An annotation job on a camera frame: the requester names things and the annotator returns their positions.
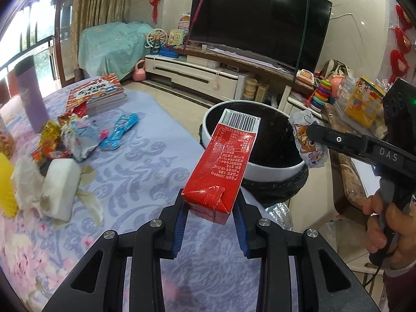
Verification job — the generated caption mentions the white-edged book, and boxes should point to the white-edged book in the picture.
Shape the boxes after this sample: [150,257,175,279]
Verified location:
[86,93,127,110]
[87,99,128,116]

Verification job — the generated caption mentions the black flat television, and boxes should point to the black flat television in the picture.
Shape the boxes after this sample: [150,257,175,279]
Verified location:
[188,0,333,72]

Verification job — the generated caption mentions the glass balcony door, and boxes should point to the glass balcony door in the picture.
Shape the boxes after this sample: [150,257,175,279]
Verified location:
[0,0,79,88]

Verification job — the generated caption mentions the colourful toy board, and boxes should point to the colourful toy board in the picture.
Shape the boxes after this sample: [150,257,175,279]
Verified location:
[168,29,188,47]

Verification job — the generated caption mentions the stacking ring toy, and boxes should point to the stacking ring toy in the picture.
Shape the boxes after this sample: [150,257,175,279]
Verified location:
[311,79,333,107]

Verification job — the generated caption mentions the teal covered chair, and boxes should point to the teal covered chair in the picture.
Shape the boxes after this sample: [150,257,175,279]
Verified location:
[79,22,153,82]

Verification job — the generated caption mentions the striped snack bag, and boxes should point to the striped snack bag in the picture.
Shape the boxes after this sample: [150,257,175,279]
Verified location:
[0,117,15,157]

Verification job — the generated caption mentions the toy ferris wheel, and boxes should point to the toy ferris wheel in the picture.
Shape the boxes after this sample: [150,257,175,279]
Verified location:
[146,28,170,56]

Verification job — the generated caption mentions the white foam block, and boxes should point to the white foam block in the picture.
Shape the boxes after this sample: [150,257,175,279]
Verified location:
[41,159,81,222]

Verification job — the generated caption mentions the pink toy kettlebell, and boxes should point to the pink toy kettlebell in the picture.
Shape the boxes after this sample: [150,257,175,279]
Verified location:
[133,59,147,82]

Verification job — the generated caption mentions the pink plastic toy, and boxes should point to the pink plastic toy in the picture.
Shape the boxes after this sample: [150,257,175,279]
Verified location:
[330,75,343,95]

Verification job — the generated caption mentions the purple drink bottle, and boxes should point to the purple drink bottle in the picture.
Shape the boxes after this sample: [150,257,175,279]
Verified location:
[14,55,49,134]

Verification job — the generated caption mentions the white tissue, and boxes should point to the white tissue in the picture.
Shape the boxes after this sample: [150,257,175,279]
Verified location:
[11,158,44,209]

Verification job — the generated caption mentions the person's right forearm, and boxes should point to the person's right forearm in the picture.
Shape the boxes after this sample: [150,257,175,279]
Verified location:
[382,263,416,312]

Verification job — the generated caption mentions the yellow printed box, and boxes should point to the yellow printed box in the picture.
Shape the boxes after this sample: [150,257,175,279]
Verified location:
[344,75,386,129]

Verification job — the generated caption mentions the cartoon cat snack wrapper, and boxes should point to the cartoon cat snack wrapper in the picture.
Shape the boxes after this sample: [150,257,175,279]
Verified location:
[289,110,327,169]

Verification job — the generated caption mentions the silver insulated bag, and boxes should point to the silver insulated bag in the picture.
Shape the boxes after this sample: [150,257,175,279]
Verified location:
[265,201,295,231]

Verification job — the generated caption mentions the red knot wall ornament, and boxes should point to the red knot wall ornament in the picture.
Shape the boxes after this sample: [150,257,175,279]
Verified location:
[149,0,162,23]

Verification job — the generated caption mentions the stacked yellow cups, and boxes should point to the stacked yellow cups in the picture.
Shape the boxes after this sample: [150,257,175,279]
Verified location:
[244,78,259,98]

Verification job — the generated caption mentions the yellow foam fruit net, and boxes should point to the yellow foam fruit net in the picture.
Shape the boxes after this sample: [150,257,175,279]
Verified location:
[0,152,18,218]

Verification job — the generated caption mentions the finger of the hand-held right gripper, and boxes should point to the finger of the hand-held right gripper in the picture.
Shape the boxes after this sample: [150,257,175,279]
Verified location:
[306,122,368,157]

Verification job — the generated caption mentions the red paper wall ornament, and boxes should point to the red paper wall ornament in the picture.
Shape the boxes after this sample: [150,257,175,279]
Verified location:
[394,28,415,54]
[395,5,413,31]
[390,49,409,83]

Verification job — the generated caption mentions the red cartoon picture book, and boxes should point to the red cartoon picture book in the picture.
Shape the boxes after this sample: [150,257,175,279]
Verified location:
[66,74,127,106]

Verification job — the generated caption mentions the patterned handbag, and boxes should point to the patterned handbag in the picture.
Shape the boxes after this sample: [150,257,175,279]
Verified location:
[320,59,352,80]

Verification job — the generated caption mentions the yellow crumpled wrapper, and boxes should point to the yellow crumpled wrapper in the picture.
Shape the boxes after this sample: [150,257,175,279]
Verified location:
[39,120,62,147]

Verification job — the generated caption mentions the blue toy blister pack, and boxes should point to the blue toy blister pack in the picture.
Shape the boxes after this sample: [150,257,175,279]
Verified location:
[100,113,139,151]

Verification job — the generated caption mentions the blue plastic toy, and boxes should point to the blue plastic toy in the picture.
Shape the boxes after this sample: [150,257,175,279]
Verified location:
[159,45,180,60]

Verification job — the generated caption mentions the red gold wrapper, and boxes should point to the red gold wrapper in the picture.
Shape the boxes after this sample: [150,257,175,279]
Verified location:
[58,102,89,126]

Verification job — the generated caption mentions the beige crumpled paper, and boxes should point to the beige crumpled paper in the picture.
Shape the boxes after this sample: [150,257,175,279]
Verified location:
[75,166,105,225]

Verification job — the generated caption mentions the white blue crumpled wrapper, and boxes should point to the white blue crumpled wrapper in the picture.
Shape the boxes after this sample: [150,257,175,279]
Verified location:
[61,114,98,163]

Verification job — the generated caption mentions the red drink carton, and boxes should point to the red drink carton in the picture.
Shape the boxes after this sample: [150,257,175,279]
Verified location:
[181,108,261,225]

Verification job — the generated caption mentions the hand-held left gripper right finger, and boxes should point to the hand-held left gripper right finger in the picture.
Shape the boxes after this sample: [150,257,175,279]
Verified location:
[232,195,381,312]

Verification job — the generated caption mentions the red orange snack wrapper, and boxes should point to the red orange snack wrapper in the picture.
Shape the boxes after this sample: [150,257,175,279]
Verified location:
[32,145,70,164]

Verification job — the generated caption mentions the white bin with black bag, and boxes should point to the white bin with black bag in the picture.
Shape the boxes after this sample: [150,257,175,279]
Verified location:
[198,100,309,209]

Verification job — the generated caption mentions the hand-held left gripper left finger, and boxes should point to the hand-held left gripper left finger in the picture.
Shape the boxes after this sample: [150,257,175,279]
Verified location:
[42,188,192,312]

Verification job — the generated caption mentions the white television stand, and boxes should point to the white television stand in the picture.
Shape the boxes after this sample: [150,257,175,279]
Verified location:
[145,44,322,105]

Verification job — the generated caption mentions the pink cushion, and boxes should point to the pink cushion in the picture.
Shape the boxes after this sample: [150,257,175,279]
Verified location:
[0,94,23,127]

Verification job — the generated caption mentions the person's right hand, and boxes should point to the person's right hand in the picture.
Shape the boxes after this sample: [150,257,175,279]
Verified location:
[362,190,416,271]

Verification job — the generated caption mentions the toy telephone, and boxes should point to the toy telephone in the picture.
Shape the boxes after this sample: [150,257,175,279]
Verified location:
[297,69,316,87]

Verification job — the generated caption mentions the brown marble side cabinet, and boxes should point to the brown marble side cabinet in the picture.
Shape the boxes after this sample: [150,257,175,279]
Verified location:
[320,102,371,218]

